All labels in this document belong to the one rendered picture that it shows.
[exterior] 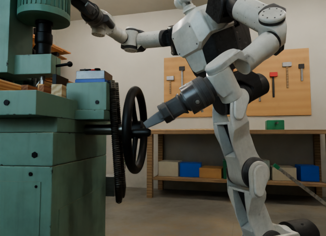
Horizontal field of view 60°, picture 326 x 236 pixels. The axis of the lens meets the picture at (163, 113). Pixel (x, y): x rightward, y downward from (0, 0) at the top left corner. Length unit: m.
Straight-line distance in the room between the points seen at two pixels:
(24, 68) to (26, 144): 0.34
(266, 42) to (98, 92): 0.53
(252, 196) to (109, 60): 3.72
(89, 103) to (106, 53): 3.83
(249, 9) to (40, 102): 0.72
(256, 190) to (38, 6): 1.11
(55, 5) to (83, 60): 3.83
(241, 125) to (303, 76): 2.99
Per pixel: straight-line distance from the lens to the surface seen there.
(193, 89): 0.78
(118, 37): 1.57
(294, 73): 4.22
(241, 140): 1.33
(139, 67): 4.45
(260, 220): 1.45
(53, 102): 0.80
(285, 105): 4.14
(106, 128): 0.96
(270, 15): 0.95
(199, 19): 1.23
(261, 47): 0.89
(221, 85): 0.80
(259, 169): 1.34
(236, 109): 1.28
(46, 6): 1.08
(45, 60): 1.06
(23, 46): 1.17
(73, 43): 5.07
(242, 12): 1.07
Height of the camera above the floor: 0.79
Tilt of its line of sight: 4 degrees up
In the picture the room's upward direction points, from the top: straight up
